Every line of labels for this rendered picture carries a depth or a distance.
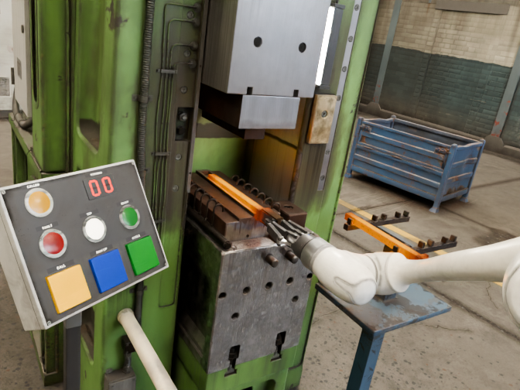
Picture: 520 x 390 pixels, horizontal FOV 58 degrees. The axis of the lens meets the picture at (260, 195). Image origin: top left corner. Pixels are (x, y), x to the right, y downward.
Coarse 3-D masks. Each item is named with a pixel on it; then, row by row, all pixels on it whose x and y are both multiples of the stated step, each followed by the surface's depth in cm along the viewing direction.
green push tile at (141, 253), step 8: (136, 240) 109; (144, 240) 110; (128, 248) 106; (136, 248) 107; (144, 248) 109; (152, 248) 111; (128, 256) 106; (136, 256) 107; (144, 256) 109; (152, 256) 111; (136, 264) 106; (144, 264) 108; (152, 264) 110; (136, 272) 106
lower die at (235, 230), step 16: (192, 176) 171; (224, 176) 176; (192, 192) 159; (208, 192) 159; (224, 192) 158; (208, 208) 148; (224, 208) 149; (240, 208) 149; (272, 208) 153; (224, 224) 140; (240, 224) 143; (256, 224) 146
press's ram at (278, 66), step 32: (224, 0) 120; (256, 0) 118; (288, 0) 123; (320, 0) 128; (224, 32) 122; (256, 32) 121; (288, 32) 127; (320, 32) 132; (224, 64) 123; (256, 64) 125; (288, 64) 130; (288, 96) 134
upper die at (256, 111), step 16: (208, 96) 142; (224, 96) 134; (240, 96) 127; (256, 96) 129; (272, 96) 132; (208, 112) 143; (224, 112) 135; (240, 112) 128; (256, 112) 131; (272, 112) 134; (288, 112) 137; (272, 128) 136; (288, 128) 139
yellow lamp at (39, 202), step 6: (36, 192) 91; (42, 192) 92; (30, 198) 90; (36, 198) 91; (42, 198) 92; (48, 198) 93; (30, 204) 90; (36, 204) 91; (42, 204) 91; (48, 204) 93; (36, 210) 90; (42, 210) 91
